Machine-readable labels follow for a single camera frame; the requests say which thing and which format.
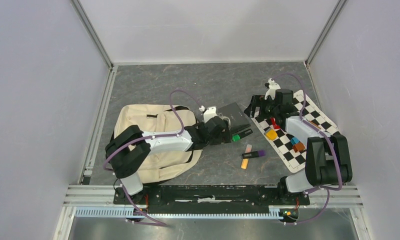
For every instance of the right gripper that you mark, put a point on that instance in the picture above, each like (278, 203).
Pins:
(258, 101)

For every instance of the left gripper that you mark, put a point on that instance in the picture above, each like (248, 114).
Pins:
(223, 136)

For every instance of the black gold book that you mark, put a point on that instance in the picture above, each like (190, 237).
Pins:
(237, 119)

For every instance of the beige canvas backpack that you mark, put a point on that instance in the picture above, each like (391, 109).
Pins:
(157, 118)

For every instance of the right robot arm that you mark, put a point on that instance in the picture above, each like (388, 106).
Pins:
(299, 130)

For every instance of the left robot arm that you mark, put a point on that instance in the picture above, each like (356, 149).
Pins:
(126, 152)

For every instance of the red toy block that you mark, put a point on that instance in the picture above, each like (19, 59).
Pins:
(275, 126)

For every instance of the green highlighter pen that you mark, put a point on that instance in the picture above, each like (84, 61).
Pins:
(242, 134)

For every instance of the orange highlighter pen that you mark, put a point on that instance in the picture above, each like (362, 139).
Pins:
(244, 163)

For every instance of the purple highlighter pen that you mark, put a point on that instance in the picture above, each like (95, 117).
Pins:
(253, 154)

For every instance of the colourful toy block pile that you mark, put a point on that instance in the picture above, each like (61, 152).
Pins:
(297, 146)

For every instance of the black white chessboard mat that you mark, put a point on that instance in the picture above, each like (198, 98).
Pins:
(294, 161)

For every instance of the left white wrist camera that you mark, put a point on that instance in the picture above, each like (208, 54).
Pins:
(208, 113)

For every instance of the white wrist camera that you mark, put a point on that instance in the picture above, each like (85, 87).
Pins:
(272, 87)
(208, 113)

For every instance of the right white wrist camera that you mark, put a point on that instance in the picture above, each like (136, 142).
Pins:
(272, 87)

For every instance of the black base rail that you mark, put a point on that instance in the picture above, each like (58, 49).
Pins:
(213, 201)

